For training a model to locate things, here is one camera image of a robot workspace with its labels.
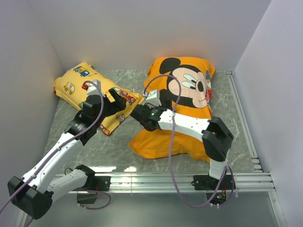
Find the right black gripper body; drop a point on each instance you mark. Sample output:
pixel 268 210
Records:
pixel 148 129

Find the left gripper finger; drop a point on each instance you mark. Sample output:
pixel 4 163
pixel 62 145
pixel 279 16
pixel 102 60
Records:
pixel 119 102
pixel 111 108

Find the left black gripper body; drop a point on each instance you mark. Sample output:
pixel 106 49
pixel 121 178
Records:
pixel 105 113

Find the orange Mickey Mouse pillowcase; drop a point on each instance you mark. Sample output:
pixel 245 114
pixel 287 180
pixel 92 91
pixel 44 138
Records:
pixel 185 82

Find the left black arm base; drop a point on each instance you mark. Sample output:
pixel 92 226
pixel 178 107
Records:
pixel 97 183

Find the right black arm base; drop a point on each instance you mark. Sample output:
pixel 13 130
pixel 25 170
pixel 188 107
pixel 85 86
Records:
pixel 207 183

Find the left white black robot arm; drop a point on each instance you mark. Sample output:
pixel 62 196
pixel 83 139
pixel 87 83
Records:
pixel 37 189

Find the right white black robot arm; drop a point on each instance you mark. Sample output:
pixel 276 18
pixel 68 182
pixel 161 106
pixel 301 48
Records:
pixel 213 133

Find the left black controller box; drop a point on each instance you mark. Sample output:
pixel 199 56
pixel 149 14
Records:
pixel 86 198

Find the right controller board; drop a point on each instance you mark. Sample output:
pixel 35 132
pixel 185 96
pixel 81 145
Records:
pixel 219 198

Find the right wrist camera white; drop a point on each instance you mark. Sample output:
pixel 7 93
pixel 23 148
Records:
pixel 152 100

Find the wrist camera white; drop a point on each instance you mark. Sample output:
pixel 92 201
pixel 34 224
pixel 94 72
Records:
pixel 152 100
pixel 93 88

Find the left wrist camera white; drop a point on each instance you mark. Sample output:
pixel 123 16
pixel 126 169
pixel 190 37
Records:
pixel 93 88

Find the aluminium right side rail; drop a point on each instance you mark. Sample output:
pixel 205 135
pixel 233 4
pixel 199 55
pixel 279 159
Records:
pixel 253 154

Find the aluminium rail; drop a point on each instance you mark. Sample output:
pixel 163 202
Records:
pixel 253 154
pixel 162 182

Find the aluminium front rail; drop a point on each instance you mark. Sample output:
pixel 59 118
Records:
pixel 162 182

